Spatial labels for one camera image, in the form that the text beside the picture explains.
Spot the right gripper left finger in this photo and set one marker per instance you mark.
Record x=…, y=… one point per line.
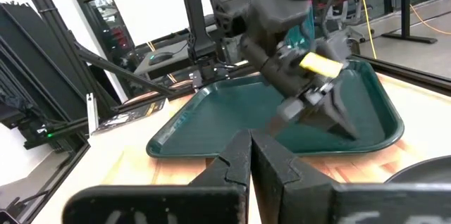
x=211, y=203

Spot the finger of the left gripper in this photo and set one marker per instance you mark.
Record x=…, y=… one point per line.
x=322, y=113
x=345, y=118

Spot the silver metal bracket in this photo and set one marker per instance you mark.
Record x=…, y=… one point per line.
x=92, y=113

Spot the grey desk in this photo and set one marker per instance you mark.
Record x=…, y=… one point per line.
x=176, y=60

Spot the teal plastic cup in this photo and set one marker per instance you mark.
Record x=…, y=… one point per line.
x=304, y=30

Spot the yellow tape label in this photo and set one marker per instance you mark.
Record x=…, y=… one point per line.
x=320, y=65

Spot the black round plate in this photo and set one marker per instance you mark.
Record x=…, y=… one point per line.
x=430, y=171

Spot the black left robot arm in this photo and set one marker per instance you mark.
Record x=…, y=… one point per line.
x=275, y=9

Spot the black standing desk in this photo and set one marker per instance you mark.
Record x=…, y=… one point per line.
x=406, y=5

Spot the black Outsiders paperback book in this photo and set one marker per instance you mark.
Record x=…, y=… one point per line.
x=130, y=116

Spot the black computer mouse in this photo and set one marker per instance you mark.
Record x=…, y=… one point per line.
x=160, y=57

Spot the dark green plastic tray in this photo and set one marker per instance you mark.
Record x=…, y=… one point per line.
x=218, y=118

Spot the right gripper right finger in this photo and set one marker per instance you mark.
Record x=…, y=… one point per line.
x=299, y=199

